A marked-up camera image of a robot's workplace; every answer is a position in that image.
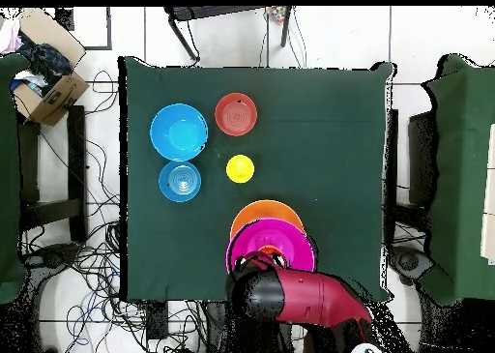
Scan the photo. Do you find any pink cloth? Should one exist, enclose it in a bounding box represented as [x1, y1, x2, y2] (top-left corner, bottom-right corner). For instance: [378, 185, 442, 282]
[0, 17, 22, 56]

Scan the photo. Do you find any black power box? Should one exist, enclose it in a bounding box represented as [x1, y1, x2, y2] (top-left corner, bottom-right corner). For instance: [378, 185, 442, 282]
[145, 300, 169, 340]

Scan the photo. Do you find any blue cable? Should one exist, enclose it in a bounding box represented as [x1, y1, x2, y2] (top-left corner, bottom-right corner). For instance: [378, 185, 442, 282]
[65, 271, 117, 348]

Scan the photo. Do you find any cardboard box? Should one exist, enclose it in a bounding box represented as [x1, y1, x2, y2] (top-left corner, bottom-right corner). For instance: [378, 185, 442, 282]
[13, 7, 91, 127]

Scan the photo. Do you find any colourful small item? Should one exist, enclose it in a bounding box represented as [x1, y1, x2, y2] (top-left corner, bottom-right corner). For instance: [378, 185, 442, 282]
[266, 5, 287, 25]

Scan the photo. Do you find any small red bowl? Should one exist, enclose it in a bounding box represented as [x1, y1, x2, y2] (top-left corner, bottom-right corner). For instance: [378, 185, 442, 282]
[214, 92, 259, 137]

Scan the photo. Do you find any dark blue cloth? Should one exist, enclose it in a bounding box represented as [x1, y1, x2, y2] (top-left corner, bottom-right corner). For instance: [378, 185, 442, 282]
[16, 33, 73, 95]

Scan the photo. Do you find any thin black square frame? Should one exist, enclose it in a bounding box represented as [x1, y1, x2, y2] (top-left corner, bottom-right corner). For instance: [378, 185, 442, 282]
[55, 6, 113, 51]

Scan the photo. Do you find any black cable tangle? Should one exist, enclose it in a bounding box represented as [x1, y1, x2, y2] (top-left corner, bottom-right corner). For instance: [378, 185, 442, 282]
[18, 70, 210, 353]

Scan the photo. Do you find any yellow cup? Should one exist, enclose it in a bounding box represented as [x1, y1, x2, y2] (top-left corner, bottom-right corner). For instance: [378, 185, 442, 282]
[225, 154, 255, 185]

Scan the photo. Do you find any black stool frame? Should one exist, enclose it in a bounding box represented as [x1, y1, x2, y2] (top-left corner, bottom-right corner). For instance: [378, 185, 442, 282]
[163, 5, 294, 64]

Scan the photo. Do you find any green covered table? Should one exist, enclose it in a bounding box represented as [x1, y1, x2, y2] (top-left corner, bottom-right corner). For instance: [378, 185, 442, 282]
[0, 54, 30, 306]
[421, 54, 495, 306]

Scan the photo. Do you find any large pink bowl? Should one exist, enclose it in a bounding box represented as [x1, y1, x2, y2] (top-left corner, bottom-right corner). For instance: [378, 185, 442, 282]
[225, 218, 317, 274]

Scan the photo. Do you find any black bench frame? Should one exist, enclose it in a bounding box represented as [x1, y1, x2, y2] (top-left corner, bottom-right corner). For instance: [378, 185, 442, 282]
[16, 104, 88, 244]

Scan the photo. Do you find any small teal blue bowl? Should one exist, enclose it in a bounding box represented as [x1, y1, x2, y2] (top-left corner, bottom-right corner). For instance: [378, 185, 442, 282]
[158, 160, 202, 203]

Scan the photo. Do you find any large orange bowl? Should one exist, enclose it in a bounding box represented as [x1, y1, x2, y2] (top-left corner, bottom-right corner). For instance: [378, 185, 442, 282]
[229, 199, 306, 240]

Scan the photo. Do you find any large blue bowl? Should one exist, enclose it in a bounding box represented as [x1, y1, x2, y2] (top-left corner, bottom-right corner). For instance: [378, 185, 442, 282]
[149, 103, 209, 162]

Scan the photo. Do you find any dark green table cloth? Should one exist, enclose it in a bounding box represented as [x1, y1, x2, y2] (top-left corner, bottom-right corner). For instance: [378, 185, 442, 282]
[117, 55, 395, 303]

